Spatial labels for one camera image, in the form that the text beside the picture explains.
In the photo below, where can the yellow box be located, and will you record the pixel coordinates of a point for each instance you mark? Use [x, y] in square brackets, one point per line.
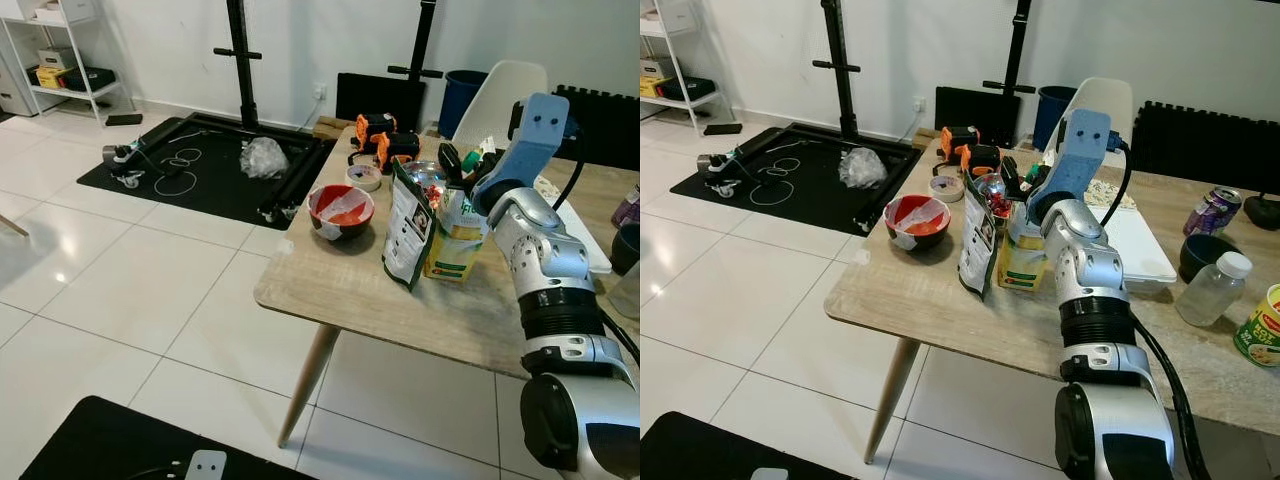
[651, 87]
[52, 77]

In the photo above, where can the steel bowl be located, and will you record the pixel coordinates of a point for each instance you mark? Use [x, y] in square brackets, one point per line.
[428, 178]
[992, 188]

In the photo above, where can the black round object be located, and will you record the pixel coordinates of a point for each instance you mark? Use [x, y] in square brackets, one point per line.
[1265, 212]

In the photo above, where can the blue bin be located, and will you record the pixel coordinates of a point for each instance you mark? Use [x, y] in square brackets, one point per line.
[460, 100]
[1052, 115]

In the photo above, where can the black foam wall panel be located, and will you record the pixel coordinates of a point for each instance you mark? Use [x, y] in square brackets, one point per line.
[1200, 145]
[610, 125]

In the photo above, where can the black metal rack frame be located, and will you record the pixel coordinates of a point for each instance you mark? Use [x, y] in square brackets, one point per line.
[240, 60]
[838, 60]

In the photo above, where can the yellow noodle cup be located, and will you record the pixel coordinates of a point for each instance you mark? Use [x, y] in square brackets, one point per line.
[1260, 330]

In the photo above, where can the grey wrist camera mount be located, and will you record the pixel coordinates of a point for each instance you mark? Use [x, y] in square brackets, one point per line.
[206, 466]
[530, 140]
[770, 474]
[1085, 150]

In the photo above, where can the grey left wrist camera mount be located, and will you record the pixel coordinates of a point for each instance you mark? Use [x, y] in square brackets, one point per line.
[770, 474]
[206, 466]

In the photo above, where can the purple drink can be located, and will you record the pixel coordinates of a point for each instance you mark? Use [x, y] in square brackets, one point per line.
[1212, 212]
[628, 208]

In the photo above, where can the wooden box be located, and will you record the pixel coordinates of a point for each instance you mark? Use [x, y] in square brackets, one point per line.
[927, 140]
[330, 128]

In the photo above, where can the large black floor mat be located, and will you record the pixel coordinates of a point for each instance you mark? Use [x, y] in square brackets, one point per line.
[810, 205]
[220, 195]

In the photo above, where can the white shelf rack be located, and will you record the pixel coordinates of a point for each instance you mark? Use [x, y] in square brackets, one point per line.
[690, 103]
[90, 95]

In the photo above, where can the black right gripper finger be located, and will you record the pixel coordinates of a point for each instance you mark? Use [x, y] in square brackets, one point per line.
[1013, 177]
[453, 165]

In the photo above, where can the crumpled clear plastic bag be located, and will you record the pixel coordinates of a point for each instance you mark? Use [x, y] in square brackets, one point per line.
[264, 158]
[862, 168]

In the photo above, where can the light wooden table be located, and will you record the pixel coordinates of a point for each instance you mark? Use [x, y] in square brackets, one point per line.
[920, 300]
[340, 290]

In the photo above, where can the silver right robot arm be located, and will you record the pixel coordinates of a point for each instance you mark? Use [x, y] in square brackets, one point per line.
[1085, 270]
[545, 250]

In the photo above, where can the dark green food pouch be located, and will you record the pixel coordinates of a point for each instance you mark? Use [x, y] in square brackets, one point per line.
[405, 235]
[978, 245]

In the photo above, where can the clear white capped bottle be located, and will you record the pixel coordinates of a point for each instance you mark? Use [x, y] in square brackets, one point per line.
[1210, 295]

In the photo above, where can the black flat panel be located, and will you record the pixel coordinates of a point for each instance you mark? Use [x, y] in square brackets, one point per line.
[375, 100]
[975, 115]

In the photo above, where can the black bowl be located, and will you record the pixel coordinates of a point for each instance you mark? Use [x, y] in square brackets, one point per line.
[1205, 258]
[628, 250]

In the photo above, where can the black flat device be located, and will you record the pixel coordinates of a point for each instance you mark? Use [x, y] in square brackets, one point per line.
[722, 129]
[123, 120]

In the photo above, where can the black case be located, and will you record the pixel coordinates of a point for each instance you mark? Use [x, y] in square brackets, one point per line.
[88, 80]
[688, 89]

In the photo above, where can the white plastic chair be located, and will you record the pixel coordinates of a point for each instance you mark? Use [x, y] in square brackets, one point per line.
[1120, 105]
[500, 95]

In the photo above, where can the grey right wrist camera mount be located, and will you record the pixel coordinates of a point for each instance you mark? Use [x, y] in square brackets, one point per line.
[1085, 150]
[530, 140]

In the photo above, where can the red and white bowl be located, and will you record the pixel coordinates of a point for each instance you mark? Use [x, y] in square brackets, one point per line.
[918, 225]
[340, 215]

